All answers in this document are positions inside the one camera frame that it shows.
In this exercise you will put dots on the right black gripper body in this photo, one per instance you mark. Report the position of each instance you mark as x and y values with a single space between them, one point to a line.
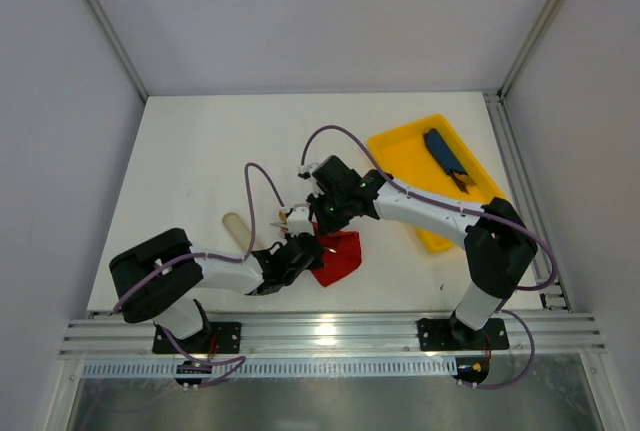
320 212

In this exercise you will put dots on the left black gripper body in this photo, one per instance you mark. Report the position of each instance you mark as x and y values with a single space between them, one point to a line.
307 244

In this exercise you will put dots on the steak knife patterned handle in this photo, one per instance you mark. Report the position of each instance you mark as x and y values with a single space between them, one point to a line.
279 224

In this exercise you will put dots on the red paper napkin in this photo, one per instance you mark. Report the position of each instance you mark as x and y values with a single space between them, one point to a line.
337 266

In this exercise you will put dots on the gold spoon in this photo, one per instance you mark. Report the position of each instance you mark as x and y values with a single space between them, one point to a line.
283 214

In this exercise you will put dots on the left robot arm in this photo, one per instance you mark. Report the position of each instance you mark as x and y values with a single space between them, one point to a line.
152 281

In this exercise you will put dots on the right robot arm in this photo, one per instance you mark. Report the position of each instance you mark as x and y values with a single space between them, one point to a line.
497 245

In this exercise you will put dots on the yellow plastic bin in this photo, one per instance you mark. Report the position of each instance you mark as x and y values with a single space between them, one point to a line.
403 152

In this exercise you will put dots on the left controller board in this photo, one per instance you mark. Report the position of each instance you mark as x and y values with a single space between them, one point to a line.
192 376

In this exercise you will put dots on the controller board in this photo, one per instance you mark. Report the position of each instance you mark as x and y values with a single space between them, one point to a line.
192 376
471 371

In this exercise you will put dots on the right controller board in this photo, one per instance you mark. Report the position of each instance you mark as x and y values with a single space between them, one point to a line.
471 371

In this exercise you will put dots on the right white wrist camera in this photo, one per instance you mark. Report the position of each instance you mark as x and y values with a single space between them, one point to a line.
305 171

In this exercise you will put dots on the aluminium mounting rail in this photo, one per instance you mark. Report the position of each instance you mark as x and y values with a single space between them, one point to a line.
332 334

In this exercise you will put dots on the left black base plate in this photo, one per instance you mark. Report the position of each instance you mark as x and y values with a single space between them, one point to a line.
216 338

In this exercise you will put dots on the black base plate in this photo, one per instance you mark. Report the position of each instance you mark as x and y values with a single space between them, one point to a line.
435 333
216 338

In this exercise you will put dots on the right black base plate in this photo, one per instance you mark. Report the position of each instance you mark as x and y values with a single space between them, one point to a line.
435 333

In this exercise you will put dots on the right side aluminium rail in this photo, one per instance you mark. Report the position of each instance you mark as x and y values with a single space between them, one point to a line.
554 297

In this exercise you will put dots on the slotted cable duct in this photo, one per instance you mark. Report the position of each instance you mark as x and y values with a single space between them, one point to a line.
290 367

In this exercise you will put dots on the right aluminium frame post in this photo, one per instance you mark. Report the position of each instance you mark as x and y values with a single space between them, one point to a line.
540 27

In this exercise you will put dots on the aluminium frame post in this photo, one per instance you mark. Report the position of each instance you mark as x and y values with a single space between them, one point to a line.
109 33
540 27

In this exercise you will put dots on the left aluminium frame post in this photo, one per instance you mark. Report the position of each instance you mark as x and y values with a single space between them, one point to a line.
109 33

